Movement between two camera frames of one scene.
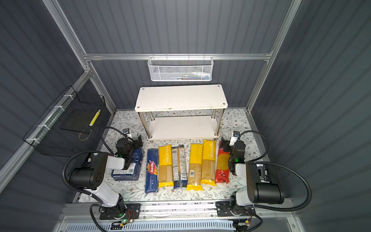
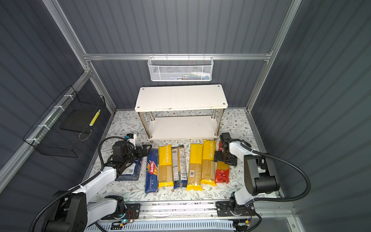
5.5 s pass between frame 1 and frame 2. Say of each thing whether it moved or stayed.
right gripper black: moved
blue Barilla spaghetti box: stayed
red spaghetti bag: stayed
